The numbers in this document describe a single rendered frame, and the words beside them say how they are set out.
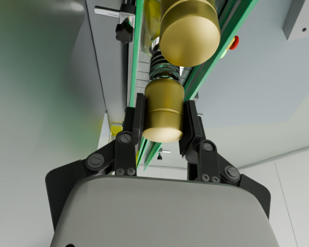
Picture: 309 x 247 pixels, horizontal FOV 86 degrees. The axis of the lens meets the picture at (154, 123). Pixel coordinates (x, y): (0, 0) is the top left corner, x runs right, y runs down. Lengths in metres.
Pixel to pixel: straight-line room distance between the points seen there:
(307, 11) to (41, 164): 0.65
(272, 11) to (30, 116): 0.61
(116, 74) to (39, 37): 0.37
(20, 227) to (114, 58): 0.41
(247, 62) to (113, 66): 0.49
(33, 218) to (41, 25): 0.26
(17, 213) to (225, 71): 0.72
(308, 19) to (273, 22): 0.08
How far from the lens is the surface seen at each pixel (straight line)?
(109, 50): 0.50
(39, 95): 0.20
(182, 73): 0.53
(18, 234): 0.30
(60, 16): 0.25
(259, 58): 0.74
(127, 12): 0.33
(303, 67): 0.87
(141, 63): 0.51
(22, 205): 0.29
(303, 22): 0.62
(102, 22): 0.45
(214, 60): 0.39
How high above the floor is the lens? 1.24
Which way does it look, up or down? 26 degrees down
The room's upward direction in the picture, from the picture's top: 177 degrees counter-clockwise
